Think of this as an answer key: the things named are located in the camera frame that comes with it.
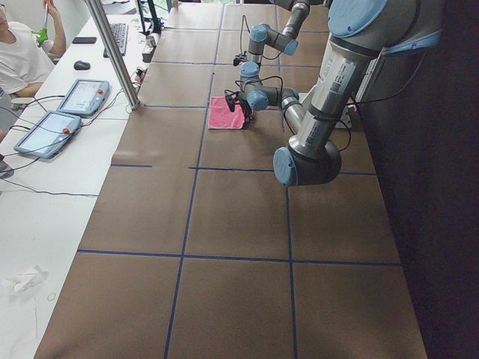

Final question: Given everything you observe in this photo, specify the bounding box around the metal cup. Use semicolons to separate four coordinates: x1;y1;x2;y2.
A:
145;33;159;48

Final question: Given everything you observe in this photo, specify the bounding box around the pink towel grey hem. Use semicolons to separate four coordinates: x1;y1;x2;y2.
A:
207;96;245;129

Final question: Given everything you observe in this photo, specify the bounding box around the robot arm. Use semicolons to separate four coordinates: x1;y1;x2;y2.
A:
225;1;445;186
233;0;312;67

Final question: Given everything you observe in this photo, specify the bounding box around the teach pendant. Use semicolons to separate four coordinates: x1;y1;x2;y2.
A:
13;111;82;159
57;79;110;117

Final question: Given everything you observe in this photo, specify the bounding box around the person in white shirt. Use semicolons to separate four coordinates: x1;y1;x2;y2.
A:
1;1;67;97

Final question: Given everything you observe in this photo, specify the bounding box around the black smartphone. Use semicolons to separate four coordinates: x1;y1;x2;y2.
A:
72;37;97;45

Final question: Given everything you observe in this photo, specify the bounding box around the aluminium frame post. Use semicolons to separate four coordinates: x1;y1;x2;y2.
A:
85;0;140;111

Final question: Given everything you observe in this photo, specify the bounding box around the crumpled white tissue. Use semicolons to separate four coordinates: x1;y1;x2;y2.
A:
1;266;49;293

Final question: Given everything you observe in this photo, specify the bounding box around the black computer mouse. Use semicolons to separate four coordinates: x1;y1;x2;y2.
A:
73;61;91;71

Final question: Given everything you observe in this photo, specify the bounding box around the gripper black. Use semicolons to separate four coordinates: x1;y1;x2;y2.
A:
224;90;254;122
233;52;249;67

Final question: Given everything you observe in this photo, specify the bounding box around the lower teach pendant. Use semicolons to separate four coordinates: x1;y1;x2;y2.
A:
13;111;82;159

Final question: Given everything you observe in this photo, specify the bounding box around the upper teach pendant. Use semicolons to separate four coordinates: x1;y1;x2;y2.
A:
57;79;110;117

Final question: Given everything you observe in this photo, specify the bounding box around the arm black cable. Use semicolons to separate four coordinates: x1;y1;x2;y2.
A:
240;14;252;57
235;74;285;94

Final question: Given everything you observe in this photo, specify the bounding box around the black keyboard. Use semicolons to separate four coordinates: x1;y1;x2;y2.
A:
110;23;129;56

